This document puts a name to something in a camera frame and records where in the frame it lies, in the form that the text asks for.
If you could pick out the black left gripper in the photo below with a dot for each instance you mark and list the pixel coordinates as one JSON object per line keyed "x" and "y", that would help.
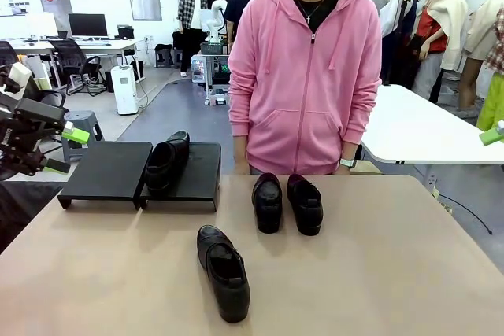
{"x": 8, "y": 139}

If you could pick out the black leather buckle shoe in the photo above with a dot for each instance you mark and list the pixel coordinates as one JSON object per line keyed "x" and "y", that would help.
{"x": 165, "y": 163}
{"x": 305, "y": 206}
{"x": 224, "y": 273}
{"x": 267, "y": 202}

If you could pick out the person's right forearm pink sleeve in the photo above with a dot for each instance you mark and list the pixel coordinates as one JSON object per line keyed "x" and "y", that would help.
{"x": 240, "y": 115}

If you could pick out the small white robot arm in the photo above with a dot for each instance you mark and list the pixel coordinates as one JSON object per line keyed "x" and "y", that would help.
{"x": 216, "y": 17}

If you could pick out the person's left forearm pink sleeve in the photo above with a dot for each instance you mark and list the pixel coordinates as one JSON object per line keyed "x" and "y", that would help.
{"x": 362, "y": 115}

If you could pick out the black low shoe stand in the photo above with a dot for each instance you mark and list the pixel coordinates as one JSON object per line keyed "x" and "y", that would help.
{"x": 197, "y": 178}
{"x": 106, "y": 170}

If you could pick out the person's left hand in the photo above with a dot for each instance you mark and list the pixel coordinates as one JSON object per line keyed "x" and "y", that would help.
{"x": 345, "y": 171}

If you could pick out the person's right hand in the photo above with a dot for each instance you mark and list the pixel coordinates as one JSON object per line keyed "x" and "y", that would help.
{"x": 242, "y": 159}

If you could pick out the neon green garment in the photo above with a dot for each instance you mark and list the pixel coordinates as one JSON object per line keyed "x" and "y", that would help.
{"x": 492, "y": 104}

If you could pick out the grey plastic stool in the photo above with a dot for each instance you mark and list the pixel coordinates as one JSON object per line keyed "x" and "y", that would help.
{"x": 80, "y": 117}

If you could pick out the white rounded table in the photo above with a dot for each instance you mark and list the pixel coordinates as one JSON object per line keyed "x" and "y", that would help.
{"x": 413, "y": 127}

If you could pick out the white air purifier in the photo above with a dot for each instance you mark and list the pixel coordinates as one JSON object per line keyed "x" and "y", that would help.
{"x": 124, "y": 90}

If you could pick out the black mesh office chair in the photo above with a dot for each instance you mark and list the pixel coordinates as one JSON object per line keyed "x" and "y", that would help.
{"x": 71, "y": 56}

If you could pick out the mannequin in beige coat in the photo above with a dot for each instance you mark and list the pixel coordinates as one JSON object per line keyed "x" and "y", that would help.
{"x": 482, "y": 25}

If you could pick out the long white office desk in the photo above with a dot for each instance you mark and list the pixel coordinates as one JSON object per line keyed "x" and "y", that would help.
{"x": 118, "y": 43}

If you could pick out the mannequin in red top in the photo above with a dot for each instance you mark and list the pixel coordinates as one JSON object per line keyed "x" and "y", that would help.
{"x": 429, "y": 33}

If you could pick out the mannequin in cream jacket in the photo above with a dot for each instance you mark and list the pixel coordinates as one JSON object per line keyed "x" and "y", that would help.
{"x": 453, "y": 17}

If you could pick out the black computer monitor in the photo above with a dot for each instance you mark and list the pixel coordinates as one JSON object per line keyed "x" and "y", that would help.
{"x": 87, "y": 24}

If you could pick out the white computer monitor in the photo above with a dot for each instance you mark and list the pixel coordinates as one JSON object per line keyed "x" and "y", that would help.
{"x": 39, "y": 25}

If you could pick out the black low stool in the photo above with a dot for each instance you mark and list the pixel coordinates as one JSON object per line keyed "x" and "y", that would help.
{"x": 163, "y": 54}

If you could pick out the silver wrist watch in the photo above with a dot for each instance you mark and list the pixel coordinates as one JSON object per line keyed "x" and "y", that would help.
{"x": 348, "y": 163}

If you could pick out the mannequin in white navy jacket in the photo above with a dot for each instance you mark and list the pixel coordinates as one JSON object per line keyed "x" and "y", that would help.
{"x": 390, "y": 17}

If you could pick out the metal equipment cart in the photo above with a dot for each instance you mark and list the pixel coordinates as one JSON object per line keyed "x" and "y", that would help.
{"x": 212, "y": 72}

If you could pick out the person in plaid shirt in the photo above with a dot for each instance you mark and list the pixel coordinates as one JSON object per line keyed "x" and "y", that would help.
{"x": 192, "y": 9}

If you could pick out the person in pink hoodie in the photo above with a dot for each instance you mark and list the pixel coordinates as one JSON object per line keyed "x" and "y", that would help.
{"x": 303, "y": 76}

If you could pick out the person in dark shirt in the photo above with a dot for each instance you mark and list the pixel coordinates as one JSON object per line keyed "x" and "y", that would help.
{"x": 240, "y": 5}

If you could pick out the dark grey wrist camera box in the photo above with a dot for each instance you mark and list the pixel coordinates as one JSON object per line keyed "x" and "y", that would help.
{"x": 39, "y": 113}

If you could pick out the grey wall box red sign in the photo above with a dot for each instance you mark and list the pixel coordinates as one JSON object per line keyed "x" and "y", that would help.
{"x": 55, "y": 1}

